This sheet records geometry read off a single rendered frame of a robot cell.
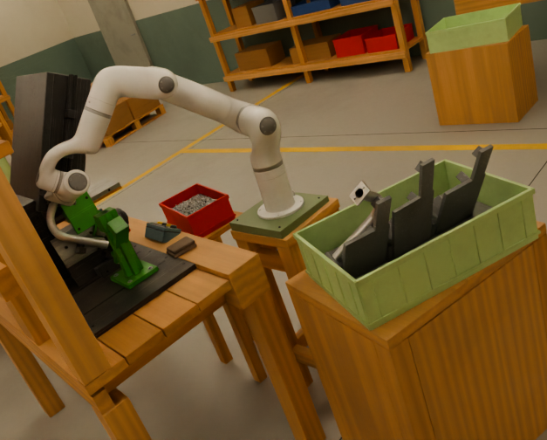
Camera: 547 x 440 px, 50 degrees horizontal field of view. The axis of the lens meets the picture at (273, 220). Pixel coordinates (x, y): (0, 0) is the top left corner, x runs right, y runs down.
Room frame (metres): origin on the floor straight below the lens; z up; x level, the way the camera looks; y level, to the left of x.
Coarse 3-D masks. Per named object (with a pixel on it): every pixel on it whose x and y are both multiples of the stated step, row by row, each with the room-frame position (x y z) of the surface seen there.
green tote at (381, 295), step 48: (384, 192) 1.81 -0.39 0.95; (480, 192) 1.72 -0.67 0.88; (528, 192) 1.48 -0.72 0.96; (336, 240) 1.76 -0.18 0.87; (432, 240) 1.41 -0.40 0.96; (480, 240) 1.44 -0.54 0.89; (528, 240) 1.48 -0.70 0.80; (336, 288) 1.50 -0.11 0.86; (384, 288) 1.36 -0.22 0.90; (432, 288) 1.39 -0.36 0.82
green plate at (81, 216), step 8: (80, 200) 2.19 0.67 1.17; (88, 200) 2.20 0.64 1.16; (64, 208) 2.15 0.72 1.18; (72, 208) 2.16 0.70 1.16; (80, 208) 2.17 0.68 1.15; (88, 208) 2.19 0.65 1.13; (96, 208) 2.20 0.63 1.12; (64, 216) 2.21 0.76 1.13; (72, 216) 2.15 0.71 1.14; (80, 216) 2.16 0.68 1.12; (88, 216) 2.17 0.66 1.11; (72, 224) 2.13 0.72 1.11; (80, 224) 2.14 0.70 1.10; (88, 224) 2.15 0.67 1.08; (80, 232) 2.13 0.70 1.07
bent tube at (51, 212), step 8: (48, 208) 2.11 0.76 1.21; (56, 208) 2.11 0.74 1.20; (48, 216) 2.09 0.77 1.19; (48, 224) 2.07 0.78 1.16; (56, 232) 2.06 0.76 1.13; (64, 240) 2.07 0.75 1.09; (72, 240) 2.07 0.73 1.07; (80, 240) 2.08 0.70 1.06; (88, 240) 2.09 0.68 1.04; (96, 240) 2.11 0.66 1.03; (104, 240) 2.13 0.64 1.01; (104, 248) 2.11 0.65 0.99
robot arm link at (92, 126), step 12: (84, 108) 1.98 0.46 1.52; (84, 120) 1.95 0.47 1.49; (96, 120) 1.94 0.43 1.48; (108, 120) 1.97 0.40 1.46; (84, 132) 1.94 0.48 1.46; (96, 132) 1.94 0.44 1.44; (60, 144) 1.94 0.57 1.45; (72, 144) 1.92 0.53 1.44; (84, 144) 1.93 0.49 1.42; (96, 144) 1.94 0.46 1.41; (48, 156) 1.91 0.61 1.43; (60, 156) 1.90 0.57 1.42; (48, 168) 1.89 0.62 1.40; (36, 180) 1.90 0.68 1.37; (48, 180) 1.88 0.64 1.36
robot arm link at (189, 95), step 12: (180, 84) 2.10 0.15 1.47; (192, 84) 2.08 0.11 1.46; (180, 96) 2.08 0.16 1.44; (192, 96) 2.05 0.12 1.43; (204, 96) 2.06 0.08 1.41; (216, 96) 2.08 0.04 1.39; (228, 96) 2.14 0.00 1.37; (192, 108) 2.06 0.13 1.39; (204, 108) 2.06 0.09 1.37; (216, 108) 2.06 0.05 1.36; (228, 108) 2.10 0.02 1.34; (240, 108) 2.17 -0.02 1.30; (216, 120) 2.11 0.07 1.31; (228, 120) 2.14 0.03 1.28; (240, 132) 2.17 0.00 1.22
